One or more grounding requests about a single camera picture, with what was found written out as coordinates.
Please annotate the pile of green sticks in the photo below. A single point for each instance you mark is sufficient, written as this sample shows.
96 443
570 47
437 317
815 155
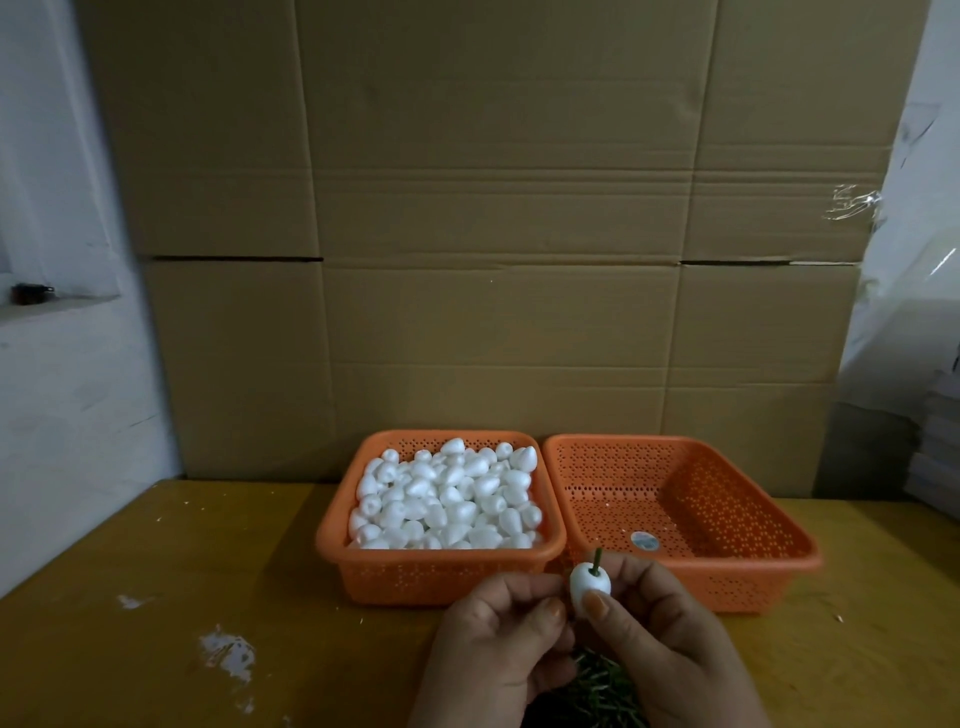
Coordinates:
604 694

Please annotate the heap of white foam pieces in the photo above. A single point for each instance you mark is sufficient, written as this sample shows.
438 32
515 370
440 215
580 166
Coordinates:
446 499

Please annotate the green stick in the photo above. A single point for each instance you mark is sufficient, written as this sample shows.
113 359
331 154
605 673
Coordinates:
596 561

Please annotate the white foam egg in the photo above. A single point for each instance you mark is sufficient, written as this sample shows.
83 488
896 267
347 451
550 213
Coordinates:
588 583

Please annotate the person's left thumb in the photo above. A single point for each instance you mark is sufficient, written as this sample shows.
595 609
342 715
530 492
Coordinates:
541 628

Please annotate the person's right thumb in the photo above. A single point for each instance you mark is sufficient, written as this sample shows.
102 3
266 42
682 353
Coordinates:
613 634

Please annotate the empty orange perforated basket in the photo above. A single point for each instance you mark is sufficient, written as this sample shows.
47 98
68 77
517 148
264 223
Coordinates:
675 510

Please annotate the stack of white sheets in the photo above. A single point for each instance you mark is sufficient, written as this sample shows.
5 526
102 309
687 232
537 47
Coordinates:
937 450

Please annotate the person's left hand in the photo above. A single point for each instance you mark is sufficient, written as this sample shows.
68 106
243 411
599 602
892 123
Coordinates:
480 652

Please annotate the large flattened cardboard box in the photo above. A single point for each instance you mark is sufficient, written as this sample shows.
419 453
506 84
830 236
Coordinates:
495 225

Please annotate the small black object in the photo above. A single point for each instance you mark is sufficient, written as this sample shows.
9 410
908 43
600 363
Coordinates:
31 293

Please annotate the orange basket with foam pieces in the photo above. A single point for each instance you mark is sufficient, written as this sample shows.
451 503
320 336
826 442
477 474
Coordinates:
420 570

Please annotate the clear plastic bag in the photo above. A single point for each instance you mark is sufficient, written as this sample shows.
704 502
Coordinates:
900 330

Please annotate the person's right hand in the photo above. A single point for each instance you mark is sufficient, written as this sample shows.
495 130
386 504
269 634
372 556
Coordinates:
675 660

